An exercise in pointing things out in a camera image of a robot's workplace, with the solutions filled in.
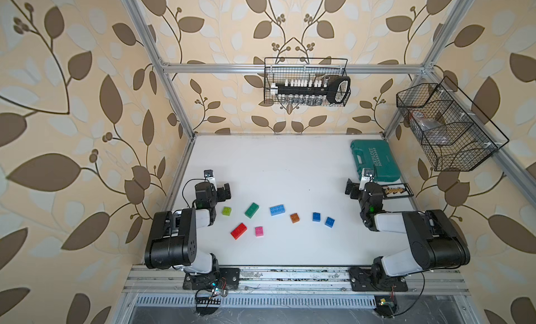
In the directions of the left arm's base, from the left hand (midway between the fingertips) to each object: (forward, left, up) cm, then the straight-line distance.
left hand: (217, 183), depth 94 cm
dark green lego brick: (-11, -16, -5) cm, 20 cm away
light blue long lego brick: (-11, -27, -5) cm, 30 cm away
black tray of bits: (-1, -85, -2) cm, 85 cm away
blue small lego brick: (-14, -44, -4) cm, 47 cm away
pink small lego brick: (-20, -20, -4) cm, 29 cm away
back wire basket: (+24, -54, +27) cm, 65 cm away
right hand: (+1, -65, +2) cm, 65 cm away
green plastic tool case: (+18, -78, +1) cm, 80 cm away
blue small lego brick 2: (-16, -50, -3) cm, 52 cm away
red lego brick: (-20, -12, -4) cm, 24 cm away
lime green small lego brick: (-11, -5, -5) cm, 13 cm away
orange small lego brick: (-14, -35, -4) cm, 38 cm away
